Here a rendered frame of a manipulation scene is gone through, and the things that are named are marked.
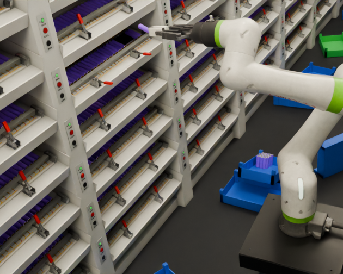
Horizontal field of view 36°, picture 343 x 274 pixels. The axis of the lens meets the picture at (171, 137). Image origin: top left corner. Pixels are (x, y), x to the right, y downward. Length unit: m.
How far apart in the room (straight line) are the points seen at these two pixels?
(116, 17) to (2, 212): 0.84
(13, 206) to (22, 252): 0.19
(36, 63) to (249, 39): 0.68
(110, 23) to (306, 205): 0.99
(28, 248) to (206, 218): 1.09
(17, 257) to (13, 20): 0.79
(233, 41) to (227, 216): 1.23
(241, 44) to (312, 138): 0.53
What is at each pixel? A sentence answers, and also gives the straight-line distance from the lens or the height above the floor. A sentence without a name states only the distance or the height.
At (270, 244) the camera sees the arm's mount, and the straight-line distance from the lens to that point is 2.08.
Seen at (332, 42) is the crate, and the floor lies 0.00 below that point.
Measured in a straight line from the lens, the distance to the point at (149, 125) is 2.42.
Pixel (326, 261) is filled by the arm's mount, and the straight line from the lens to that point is 2.03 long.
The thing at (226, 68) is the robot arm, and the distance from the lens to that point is 1.71.
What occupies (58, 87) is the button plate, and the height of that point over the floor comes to 1.04.
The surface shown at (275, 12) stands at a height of 0.56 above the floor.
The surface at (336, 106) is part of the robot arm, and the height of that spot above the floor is 0.92.
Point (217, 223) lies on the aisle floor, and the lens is 2.70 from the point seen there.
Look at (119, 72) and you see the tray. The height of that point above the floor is 0.93.
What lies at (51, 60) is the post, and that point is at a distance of 1.79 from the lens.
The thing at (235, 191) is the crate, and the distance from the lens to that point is 2.88.
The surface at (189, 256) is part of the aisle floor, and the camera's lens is 2.55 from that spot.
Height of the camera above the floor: 1.80
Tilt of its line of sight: 32 degrees down
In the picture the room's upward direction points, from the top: 8 degrees counter-clockwise
